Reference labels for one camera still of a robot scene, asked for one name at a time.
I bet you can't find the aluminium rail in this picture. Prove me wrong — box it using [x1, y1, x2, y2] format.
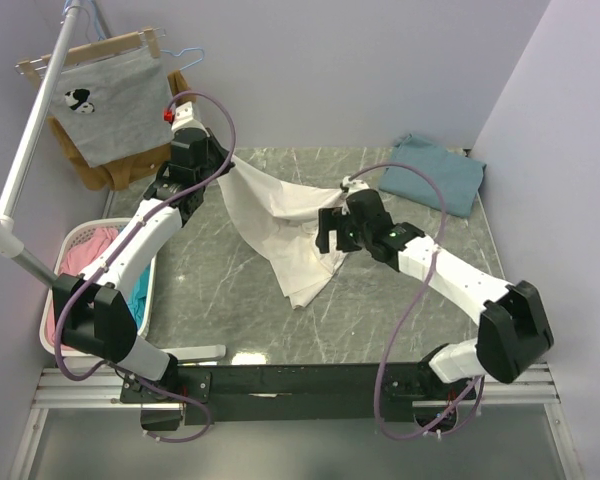
[31, 364, 561, 410]

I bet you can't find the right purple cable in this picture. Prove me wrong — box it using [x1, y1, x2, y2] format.
[342, 162, 484, 441]

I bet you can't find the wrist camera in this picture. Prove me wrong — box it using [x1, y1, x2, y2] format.
[340, 177, 370, 197]
[163, 101, 205, 133]

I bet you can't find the purple cable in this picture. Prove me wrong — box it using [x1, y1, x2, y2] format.
[342, 162, 484, 441]
[53, 90, 237, 444]

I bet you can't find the folded blue t-shirt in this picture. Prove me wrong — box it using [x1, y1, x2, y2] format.
[378, 134, 486, 218]

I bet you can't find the white coca-cola t-shirt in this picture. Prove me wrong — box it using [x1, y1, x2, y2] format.
[218, 157, 346, 308]

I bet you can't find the white laundry basket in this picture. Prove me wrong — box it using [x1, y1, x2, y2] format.
[39, 218, 156, 354]

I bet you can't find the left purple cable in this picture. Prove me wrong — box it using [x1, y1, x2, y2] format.
[53, 90, 237, 444]

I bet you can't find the pink garment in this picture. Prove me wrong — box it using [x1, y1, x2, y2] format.
[41, 223, 119, 353]

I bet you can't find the black base beam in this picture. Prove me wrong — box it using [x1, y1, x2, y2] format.
[120, 362, 469, 432]

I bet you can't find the teal garment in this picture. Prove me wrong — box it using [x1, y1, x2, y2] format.
[127, 265, 151, 333]

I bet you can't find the wooden clip hanger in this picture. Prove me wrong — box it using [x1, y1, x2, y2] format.
[15, 27, 166, 88]

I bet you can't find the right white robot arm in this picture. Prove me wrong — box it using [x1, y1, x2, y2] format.
[316, 189, 554, 399]

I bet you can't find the blue wire hanger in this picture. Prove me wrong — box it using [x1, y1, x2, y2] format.
[62, 1, 205, 71]

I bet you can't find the grey panda t-shirt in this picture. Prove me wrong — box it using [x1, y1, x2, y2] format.
[50, 47, 172, 167]

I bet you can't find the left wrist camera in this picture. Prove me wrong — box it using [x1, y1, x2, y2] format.
[163, 101, 205, 133]

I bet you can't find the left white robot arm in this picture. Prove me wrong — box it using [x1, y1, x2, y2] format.
[52, 126, 233, 402]

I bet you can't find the brown garment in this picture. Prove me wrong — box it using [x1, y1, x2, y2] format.
[47, 69, 196, 191]

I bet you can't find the white clothes rack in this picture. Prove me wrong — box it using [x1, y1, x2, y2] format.
[0, 1, 104, 287]

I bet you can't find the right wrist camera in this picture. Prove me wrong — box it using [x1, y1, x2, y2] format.
[340, 177, 370, 197]

